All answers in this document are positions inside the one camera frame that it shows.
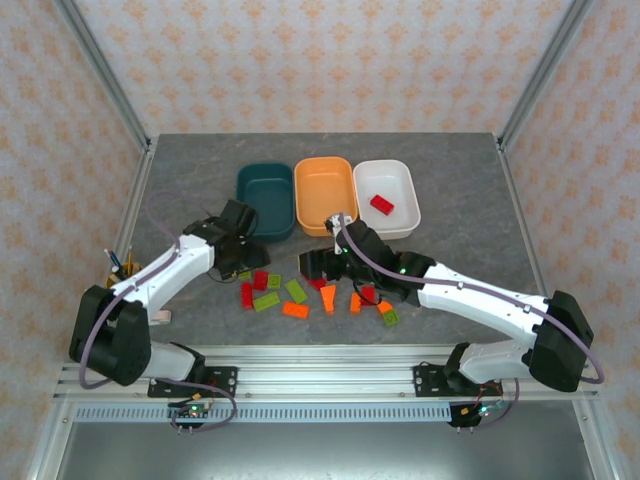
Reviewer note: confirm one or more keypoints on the green lego brick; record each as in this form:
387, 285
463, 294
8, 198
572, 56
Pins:
296, 291
392, 318
266, 302
245, 274

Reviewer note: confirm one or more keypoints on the small green square lego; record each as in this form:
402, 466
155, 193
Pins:
274, 281

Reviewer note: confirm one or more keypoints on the orange wedge lego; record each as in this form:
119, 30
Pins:
328, 300

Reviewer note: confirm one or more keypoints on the long red lego brick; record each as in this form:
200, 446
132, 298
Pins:
246, 296

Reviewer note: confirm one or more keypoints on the narrow orange lego brick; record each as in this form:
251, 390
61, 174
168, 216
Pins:
355, 304

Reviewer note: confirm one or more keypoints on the teal plastic container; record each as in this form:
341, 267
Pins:
272, 200

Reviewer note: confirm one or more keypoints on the small orange lego brick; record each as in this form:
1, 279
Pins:
384, 306

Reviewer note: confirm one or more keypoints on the white plastic container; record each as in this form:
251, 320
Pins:
390, 180

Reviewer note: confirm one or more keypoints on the orange plastic container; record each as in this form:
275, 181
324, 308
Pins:
322, 195

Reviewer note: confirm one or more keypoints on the pink eraser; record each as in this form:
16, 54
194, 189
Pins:
162, 316

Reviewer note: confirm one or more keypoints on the yellow pencil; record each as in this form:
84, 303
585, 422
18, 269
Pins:
130, 257

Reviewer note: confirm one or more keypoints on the blue white pen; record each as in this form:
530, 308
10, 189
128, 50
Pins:
113, 258

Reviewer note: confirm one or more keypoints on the yellow pencil cup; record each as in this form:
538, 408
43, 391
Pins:
110, 283

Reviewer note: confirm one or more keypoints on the left circuit board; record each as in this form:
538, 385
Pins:
192, 412

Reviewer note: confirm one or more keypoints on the circuit board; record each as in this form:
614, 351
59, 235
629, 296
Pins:
475, 412
192, 412

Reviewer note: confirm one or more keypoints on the grey metal panel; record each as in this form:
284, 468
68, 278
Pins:
320, 455

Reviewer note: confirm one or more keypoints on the right circuit board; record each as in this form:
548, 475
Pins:
475, 412

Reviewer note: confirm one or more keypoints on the aluminium mounting rail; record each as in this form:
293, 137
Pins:
325, 370

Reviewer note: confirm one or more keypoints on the aluminium table side rail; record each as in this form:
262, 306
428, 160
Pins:
134, 200
517, 200

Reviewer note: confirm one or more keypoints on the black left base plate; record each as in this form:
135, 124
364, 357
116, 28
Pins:
225, 382

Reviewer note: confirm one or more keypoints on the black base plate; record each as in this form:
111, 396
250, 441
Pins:
425, 382
225, 382

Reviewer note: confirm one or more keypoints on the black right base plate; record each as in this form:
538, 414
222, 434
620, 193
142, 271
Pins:
425, 382

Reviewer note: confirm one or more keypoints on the aluminium frame post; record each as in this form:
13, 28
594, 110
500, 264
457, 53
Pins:
106, 70
544, 70

